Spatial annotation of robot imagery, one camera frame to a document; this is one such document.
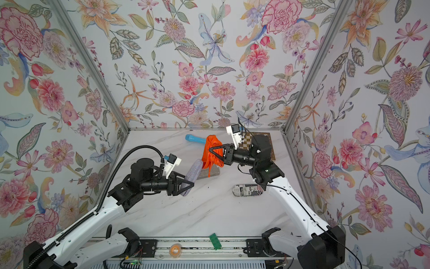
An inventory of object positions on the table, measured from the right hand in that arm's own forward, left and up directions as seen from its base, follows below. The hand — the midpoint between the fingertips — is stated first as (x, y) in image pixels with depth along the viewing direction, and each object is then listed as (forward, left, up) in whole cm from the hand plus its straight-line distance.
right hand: (210, 149), depth 65 cm
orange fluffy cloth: (-4, 0, -1) cm, 4 cm away
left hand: (-10, +7, -10) cm, 16 cm away
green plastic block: (-26, -2, -34) cm, 43 cm away
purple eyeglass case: (-8, +6, -6) cm, 11 cm away
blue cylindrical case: (+35, +17, -32) cm, 51 cm away
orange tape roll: (-28, +15, -34) cm, 47 cm away
